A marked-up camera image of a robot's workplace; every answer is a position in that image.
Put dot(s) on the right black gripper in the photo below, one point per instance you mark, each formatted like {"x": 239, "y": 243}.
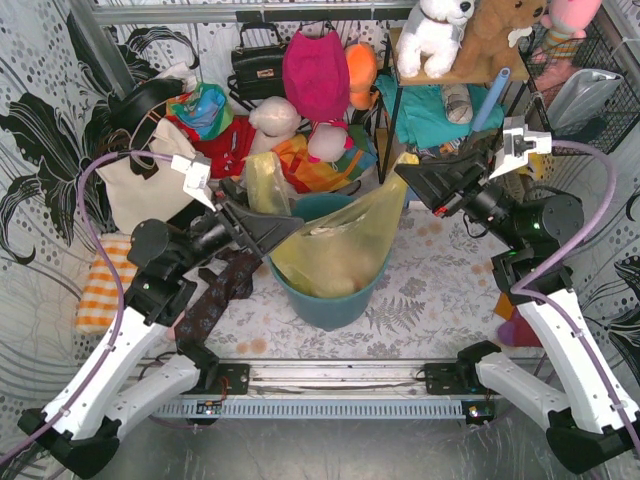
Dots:
{"x": 467, "y": 191}

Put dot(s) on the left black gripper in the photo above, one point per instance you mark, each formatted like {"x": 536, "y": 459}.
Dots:
{"x": 226, "y": 216}

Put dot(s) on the yellow translucent trash bag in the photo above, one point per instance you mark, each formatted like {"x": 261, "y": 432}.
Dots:
{"x": 329, "y": 266}

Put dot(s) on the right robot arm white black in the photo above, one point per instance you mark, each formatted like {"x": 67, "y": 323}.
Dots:
{"x": 592, "y": 419}

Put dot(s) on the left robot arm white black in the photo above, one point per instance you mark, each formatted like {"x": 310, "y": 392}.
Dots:
{"x": 154, "y": 349}

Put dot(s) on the teal plastic trash bin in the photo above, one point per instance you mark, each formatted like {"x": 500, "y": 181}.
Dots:
{"x": 332, "y": 313}

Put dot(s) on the cream canvas tote bag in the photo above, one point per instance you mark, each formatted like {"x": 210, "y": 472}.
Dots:
{"x": 134, "y": 198}

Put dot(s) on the magenta knitted bag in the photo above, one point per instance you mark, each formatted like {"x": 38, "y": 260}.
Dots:
{"x": 316, "y": 76}

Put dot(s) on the crumpled white red paper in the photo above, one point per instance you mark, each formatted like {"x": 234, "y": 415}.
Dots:
{"x": 324, "y": 231}

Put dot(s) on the dark floral necktie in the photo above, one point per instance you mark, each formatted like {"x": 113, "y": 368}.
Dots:
{"x": 234, "y": 282}

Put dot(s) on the teal folded cloth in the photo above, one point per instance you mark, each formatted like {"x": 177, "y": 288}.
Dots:
{"x": 421, "y": 119}

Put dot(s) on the orange striped cloth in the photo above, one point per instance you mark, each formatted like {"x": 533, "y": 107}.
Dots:
{"x": 308, "y": 177}

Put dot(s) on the grey patterned rolled cloth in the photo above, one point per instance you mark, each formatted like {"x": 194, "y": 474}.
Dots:
{"x": 457, "y": 103}

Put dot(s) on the pink round plush head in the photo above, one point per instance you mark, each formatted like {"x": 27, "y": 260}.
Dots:
{"x": 328, "y": 142}

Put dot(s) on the white plush bear red clothes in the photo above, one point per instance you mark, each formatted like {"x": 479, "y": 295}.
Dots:
{"x": 274, "y": 121}

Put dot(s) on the blue lint roller mop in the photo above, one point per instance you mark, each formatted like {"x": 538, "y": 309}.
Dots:
{"x": 488, "y": 104}

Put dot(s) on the colorful rainbow cloth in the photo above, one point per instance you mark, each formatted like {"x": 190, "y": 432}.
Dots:
{"x": 202, "y": 114}

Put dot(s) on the black metal shelf rack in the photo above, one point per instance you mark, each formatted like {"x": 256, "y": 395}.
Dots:
{"x": 387, "y": 112}

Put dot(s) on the orange plush toy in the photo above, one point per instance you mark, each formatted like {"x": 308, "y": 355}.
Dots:
{"x": 362, "y": 66}

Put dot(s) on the brown teddy bear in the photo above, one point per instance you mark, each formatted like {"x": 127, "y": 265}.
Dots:
{"x": 493, "y": 33}

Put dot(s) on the white plush dog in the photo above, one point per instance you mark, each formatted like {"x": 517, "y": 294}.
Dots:
{"x": 431, "y": 37}

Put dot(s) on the black leather handbag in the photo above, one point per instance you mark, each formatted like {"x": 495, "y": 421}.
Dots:
{"x": 257, "y": 71}

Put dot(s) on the silver foil pouch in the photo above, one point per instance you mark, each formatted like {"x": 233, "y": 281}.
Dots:
{"x": 582, "y": 96}

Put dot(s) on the purple orange sock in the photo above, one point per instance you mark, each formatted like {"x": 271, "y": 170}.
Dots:
{"x": 514, "y": 331}

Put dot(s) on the orange white checkered towel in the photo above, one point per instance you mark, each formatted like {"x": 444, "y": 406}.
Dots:
{"x": 99, "y": 300}

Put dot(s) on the black round hat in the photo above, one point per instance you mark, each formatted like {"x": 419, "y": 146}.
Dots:
{"x": 128, "y": 112}

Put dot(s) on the pink plush toy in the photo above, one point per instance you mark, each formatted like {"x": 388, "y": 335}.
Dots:
{"x": 565, "y": 23}

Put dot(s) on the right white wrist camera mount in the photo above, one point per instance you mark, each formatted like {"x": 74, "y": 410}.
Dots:
{"x": 518, "y": 143}

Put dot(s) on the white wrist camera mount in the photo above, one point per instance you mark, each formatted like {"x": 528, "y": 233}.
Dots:
{"x": 518, "y": 143}
{"x": 196, "y": 173}

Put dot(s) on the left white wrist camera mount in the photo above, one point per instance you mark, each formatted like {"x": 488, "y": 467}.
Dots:
{"x": 196, "y": 173}

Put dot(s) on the black wire basket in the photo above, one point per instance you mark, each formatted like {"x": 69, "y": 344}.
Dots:
{"x": 614, "y": 121}

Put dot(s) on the aluminium rail base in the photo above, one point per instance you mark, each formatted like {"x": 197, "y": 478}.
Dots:
{"x": 287, "y": 389}

